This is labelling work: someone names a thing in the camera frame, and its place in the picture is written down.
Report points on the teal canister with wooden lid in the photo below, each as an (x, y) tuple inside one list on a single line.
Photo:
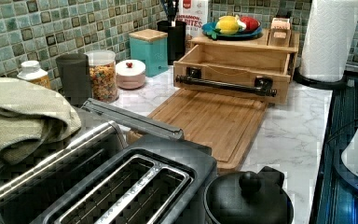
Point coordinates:
[(150, 47)]

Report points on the beige folded towel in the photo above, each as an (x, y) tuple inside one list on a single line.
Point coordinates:
[(31, 116)]

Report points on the black paper towel holder base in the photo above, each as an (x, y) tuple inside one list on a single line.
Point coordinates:
[(317, 84)]

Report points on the small wooden box holder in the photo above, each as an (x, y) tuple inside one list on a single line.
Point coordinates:
[(280, 32)]

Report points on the yellow toy lemon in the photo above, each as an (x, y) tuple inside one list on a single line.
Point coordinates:
[(227, 25)]

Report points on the white-capped spice bottle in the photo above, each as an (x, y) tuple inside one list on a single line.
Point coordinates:
[(31, 71)]

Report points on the pink ceramic jar white lid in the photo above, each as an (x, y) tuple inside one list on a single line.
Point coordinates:
[(130, 74)]

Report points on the bamboo cutting board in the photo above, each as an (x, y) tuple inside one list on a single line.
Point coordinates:
[(226, 124)]

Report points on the black utensil holder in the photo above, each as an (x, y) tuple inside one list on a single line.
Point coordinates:
[(176, 40)]

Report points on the white paper towel roll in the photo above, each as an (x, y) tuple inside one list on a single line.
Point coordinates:
[(327, 43)]

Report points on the wooden drawer with black handle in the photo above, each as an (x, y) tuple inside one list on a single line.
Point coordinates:
[(259, 74)]

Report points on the wooden drawer cabinet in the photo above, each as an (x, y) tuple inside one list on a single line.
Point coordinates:
[(251, 42)]

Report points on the black two-slot toaster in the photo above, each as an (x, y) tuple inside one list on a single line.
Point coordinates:
[(152, 181)]

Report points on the black kitchen utensils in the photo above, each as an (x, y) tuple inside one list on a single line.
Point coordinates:
[(170, 8)]

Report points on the red toy tomato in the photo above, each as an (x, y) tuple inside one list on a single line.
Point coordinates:
[(251, 24)]

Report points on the black pot with lid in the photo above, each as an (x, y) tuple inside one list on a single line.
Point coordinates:
[(248, 198)]

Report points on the dark grey cylinder canister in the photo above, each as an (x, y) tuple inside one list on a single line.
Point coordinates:
[(74, 71)]

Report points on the clear cereal jar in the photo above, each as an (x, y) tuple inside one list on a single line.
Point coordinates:
[(103, 76)]

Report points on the cinnamon cereal box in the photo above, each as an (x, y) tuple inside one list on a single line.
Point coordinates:
[(194, 13)]

